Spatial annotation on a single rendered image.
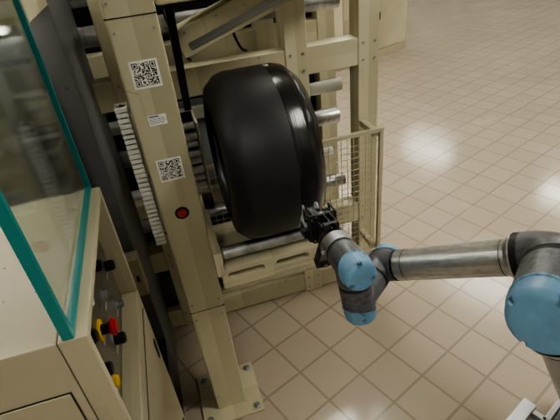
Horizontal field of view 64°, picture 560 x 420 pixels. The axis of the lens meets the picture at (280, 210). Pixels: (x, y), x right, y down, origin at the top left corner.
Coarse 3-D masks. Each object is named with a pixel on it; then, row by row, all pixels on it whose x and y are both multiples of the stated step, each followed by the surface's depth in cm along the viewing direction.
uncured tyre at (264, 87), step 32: (224, 96) 127; (256, 96) 126; (288, 96) 127; (224, 128) 125; (256, 128) 123; (288, 128) 125; (224, 160) 128; (256, 160) 123; (288, 160) 125; (320, 160) 130; (224, 192) 165; (256, 192) 126; (288, 192) 129; (320, 192) 134; (256, 224) 135; (288, 224) 140
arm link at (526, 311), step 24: (528, 264) 76; (552, 264) 73; (528, 288) 70; (552, 288) 68; (504, 312) 74; (528, 312) 70; (552, 312) 68; (528, 336) 72; (552, 336) 70; (552, 360) 75
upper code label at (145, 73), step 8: (128, 64) 118; (136, 64) 118; (144, 64) 119; (152, 64) 119; (136, 72) 119; (144, 72) 120; (152, 72) 120; (136, 80) 120; (144, 80) 121; (152, 80) 121; (160, 80) 122; (136, 88) 121
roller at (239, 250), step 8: (288, 232) 154; (296, 232) 154; (248, 240) 152; (256, 240) 152; (264, 240) 152; (272, 240) 152; (280, 240) 152; (288, 240) 153; (296, 240) 155; (224, 248) 149; (232, 248) 150; (240, 248) 150; (248, 248) 150; (256, 248) 151; (264, 248) 152; (224, 256) 149; (232, 256) 150
